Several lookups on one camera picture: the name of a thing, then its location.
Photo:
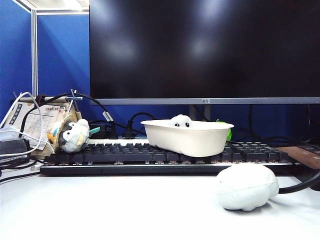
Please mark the grey box device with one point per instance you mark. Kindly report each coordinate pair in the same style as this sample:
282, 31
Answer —
12, 147

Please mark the brown flat card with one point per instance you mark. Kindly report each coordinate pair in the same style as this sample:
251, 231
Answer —
305, 155

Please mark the black mechanical keyboard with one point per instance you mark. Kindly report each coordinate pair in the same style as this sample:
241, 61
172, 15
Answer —
120, 155

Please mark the metal rod clip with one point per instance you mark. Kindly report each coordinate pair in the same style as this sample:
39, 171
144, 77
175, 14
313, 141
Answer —
73, 98

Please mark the silver partition frame post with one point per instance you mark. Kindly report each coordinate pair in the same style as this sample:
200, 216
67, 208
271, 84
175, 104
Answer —
34, 55

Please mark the large black computer monitor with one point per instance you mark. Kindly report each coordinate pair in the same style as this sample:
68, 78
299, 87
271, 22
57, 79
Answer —
200, 50

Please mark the green round object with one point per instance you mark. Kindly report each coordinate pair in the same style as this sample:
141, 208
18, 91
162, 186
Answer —
229, 135

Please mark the black power adapter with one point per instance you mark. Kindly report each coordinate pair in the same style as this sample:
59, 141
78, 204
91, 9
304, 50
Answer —
100, 130

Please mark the paper desk calendar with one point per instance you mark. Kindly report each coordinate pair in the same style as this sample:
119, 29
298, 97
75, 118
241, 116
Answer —
37, 122

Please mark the white power strip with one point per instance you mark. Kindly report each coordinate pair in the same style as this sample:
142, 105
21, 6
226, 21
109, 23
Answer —
110, 141

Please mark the white brain-shaped stress ball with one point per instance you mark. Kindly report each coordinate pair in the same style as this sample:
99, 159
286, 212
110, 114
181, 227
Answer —
246, 187

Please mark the grey fluffy octopus plush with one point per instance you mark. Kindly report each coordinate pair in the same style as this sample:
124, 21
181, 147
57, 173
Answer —
181, 119

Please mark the grey white penguin plush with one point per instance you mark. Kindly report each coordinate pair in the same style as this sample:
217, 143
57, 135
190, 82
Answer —
75, 136

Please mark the grey monitor stand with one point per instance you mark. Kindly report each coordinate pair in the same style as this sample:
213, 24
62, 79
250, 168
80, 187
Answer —
206, 111

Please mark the white oval bowl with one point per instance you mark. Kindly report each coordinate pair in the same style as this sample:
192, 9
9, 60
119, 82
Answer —
190, 138

